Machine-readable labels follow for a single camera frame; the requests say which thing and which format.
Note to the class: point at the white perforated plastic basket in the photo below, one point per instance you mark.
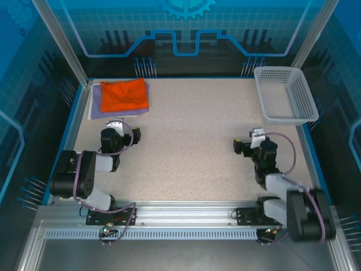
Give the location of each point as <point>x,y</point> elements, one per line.
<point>304,98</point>

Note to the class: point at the aluminium frame post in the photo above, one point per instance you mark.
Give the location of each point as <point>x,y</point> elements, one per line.
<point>62,42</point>
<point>313,34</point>

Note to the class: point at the folded purple t-shirt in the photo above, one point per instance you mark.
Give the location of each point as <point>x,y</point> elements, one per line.
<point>97,107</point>

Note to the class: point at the right power connector with LED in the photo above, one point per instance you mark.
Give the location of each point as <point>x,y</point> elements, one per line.
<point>272,231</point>

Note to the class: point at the orange t-shirt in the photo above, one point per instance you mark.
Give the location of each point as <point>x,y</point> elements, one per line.
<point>124,96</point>

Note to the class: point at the aluminium front rail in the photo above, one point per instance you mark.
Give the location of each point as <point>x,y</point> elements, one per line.
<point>183,211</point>

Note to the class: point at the grey metal lower tray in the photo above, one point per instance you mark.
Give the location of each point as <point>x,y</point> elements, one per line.
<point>180,254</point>

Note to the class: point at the left power connector with LED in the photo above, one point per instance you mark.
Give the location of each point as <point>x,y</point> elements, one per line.
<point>108,227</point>

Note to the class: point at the aluminium left side rail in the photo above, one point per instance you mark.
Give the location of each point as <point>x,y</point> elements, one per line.
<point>76,121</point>

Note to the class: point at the aluminium left frame post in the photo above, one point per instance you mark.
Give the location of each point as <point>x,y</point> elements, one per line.
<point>62,42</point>

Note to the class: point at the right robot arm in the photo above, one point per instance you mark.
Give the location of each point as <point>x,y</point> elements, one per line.
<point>296,214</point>

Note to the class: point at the aluminium right frame post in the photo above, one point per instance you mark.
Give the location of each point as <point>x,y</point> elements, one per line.
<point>313,34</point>

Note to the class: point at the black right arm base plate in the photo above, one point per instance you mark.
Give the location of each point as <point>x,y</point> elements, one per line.
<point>242,216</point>

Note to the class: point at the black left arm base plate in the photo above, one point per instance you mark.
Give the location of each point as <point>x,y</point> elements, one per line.
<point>96,217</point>

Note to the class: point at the power connector with led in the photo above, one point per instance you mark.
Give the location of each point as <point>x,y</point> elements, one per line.
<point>272,231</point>
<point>108,227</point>

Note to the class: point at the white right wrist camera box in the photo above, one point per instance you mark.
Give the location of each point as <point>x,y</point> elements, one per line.
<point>258,135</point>

